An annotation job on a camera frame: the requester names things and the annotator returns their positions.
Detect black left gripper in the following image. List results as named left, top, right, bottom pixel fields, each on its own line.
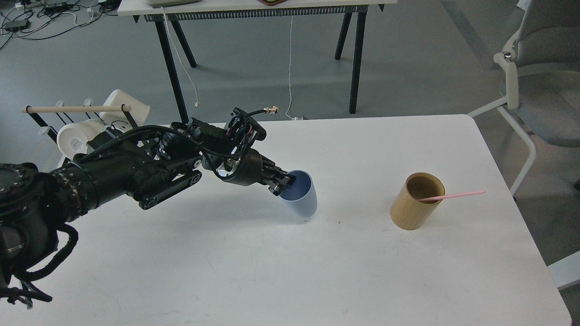
left=217, top=149, right=296, bottom=196

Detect blue plastic cup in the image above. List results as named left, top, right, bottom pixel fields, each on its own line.
left=280, top=170, right=318, bottom=220

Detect pink chopstick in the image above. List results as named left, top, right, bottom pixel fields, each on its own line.
left=418, top=190, right=486, bottom=202

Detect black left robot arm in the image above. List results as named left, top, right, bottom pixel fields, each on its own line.
left=0, top=108, right=298, bottom=309

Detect white cup on rack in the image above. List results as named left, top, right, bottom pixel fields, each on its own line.
left=57, top=119, right=104, bottom=159

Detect wooden cylindrical holder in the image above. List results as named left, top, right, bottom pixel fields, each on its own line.
left=390, top=173, right=445, bottom=230

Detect white square container on rack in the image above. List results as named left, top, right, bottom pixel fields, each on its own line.
left=97, top=89, right=150, bottom=128

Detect background table with black legs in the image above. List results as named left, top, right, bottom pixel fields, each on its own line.
left=116, top=0, right=397, bottom=123

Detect grey office chair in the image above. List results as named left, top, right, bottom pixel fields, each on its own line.
left=469, top=0, right=580, bottom=195

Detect white hanging cable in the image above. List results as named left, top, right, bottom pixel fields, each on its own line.
left=285, top=16, right=309, bottom=121

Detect cream hanging cable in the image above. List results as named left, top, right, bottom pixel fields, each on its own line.
left=161, top=5, right=201, bottom=107

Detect black wire dish rack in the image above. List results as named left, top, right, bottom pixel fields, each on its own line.
left=22, top=105, right=139, bottom=154

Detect floor cables and adapters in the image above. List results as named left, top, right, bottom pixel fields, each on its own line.
left=0, top=0, right=121, bottom=48

